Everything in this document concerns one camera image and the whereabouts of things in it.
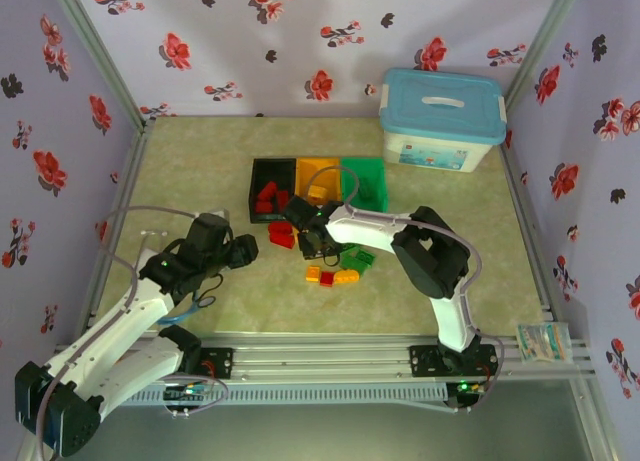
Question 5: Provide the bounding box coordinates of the yellow plastic bin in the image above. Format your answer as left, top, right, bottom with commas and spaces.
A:
294, 156, 346, 218

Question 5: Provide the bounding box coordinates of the left arm grey cable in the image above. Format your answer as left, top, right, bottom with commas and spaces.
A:
34, 205, 230, 460

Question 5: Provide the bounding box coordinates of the black plastic bin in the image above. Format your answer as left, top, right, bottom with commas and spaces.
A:
248, 157, 299, 226

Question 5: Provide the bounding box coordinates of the aluminium frame leg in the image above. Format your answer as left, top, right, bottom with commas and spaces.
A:
569, 378, 624, 461

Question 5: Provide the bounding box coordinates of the aluminium side rail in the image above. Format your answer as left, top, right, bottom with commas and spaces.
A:
497, 140, 559, 332
74, 118, 156, 345

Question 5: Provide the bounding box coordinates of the white storage box blue lid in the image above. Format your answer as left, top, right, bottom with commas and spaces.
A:
378, 66, 508, 175

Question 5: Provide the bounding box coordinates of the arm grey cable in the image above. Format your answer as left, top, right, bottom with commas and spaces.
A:
34, 205, 230, 460
305, 166, 506, 412

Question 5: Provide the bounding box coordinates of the blue tube loop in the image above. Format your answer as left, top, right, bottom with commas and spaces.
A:
159, 300, 194, 327

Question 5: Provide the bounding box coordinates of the left gripper black cable loop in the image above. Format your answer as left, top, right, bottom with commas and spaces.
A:
192, 275, 225, 310

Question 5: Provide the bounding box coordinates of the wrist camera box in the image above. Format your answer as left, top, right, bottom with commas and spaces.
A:
187, 209, 234, 255
283, 195, 322, 230

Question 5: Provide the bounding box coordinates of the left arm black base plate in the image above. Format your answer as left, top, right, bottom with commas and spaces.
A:
143, 347, 235, 381

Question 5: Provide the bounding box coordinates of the aluminium corner post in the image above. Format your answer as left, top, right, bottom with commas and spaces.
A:
47, 0, 151, 132
502, 0, 586, 102

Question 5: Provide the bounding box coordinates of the green plastic bin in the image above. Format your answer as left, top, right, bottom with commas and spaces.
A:
339, 155, 390, 216

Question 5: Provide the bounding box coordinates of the aluminium mounting rail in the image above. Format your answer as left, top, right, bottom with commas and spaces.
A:
47, 333, 596, 382

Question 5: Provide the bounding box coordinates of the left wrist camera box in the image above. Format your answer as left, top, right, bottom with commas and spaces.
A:
187, 209, 234, 255

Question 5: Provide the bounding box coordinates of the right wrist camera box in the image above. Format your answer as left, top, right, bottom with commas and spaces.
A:
283, 195, 322, 230

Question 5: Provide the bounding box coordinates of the clear bag of small parts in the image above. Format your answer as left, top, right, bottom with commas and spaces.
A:
516, 322, 572, 366

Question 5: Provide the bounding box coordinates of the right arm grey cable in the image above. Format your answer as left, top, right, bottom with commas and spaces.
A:
305, 166, 506, 412

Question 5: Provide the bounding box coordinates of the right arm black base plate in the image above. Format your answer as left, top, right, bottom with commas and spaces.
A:
408, 344, 501, 378

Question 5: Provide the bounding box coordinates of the grey slotted cable duct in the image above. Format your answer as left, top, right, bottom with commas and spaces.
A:
119, 383, 449, 407

